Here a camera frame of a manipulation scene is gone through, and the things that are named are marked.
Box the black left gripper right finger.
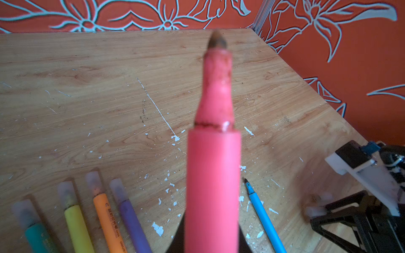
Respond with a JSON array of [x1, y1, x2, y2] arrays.
[[238, 227, 252, 253]]

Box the right aluminium frame post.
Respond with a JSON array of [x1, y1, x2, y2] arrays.
[[252, 0, 276, 34]]

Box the pink pen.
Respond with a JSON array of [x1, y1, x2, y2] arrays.
[[184, 31, 241, 253]]

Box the orange pen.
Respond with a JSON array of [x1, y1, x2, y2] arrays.
[[85, 171, 128, 253]]

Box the yellow pen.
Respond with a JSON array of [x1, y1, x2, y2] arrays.
[[58, 181, 94, 253]]

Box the blue pen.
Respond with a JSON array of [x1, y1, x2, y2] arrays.
[[244, 178, 286, 253]]

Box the purple pen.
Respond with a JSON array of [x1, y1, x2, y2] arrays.
[[109, 178, 152, 253]]

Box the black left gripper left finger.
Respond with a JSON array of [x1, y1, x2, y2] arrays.
[[166, 216, 185, 253]]

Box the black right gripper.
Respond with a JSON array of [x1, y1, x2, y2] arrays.
[[310, 190, 405, 253]]

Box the green pen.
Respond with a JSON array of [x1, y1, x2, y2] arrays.
[[12, 199, 59, 253]]

